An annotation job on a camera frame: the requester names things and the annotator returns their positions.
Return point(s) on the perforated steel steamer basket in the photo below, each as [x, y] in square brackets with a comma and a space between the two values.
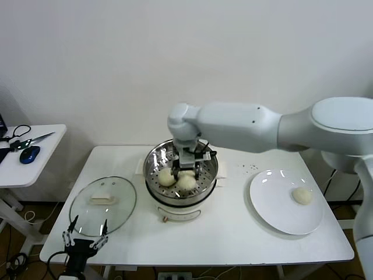
[157, 163]

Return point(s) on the white table leg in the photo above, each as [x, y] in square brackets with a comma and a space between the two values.
[279, 274]
[106, 274]

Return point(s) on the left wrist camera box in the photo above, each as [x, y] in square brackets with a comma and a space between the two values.
[70, 277]

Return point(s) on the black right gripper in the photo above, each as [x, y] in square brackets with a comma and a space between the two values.
[186, 159]

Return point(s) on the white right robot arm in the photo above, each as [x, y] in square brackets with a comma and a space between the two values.
[233, 125]

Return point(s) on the blue computer mouse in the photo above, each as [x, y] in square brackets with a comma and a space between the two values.
[29, 155]

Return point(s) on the white side table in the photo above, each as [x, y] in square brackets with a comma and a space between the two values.
[43, 163]

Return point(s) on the round white plate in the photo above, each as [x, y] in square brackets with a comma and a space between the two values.
[271, 204]

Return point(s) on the round glass pot lid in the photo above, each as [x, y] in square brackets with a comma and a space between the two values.
[122, 192]

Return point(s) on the white steamed baozi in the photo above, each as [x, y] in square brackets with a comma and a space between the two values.
[186, 183]
[302, 196]
[166, 177]

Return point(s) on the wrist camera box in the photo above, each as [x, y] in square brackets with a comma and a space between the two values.
[205, 156]
[70, 277]

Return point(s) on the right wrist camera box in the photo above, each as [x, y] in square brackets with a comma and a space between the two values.
[205, 156]

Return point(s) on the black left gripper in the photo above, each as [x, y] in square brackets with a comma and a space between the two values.
[78, 252]

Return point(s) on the white electric cooker pot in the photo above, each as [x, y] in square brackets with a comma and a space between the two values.
[177, 211]

